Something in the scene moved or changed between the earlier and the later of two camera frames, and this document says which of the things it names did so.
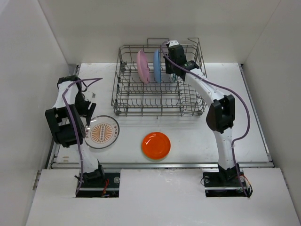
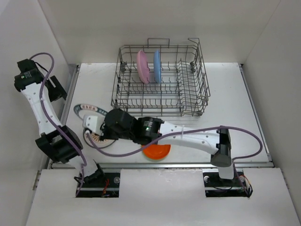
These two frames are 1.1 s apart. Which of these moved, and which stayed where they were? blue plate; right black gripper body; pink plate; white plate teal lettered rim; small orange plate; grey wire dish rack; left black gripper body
Moved: right black gripper body; left black gripper body; white plate teal lettered rim
Stayed: pink plate; grey wire dish rack; blue plate; small orange plate
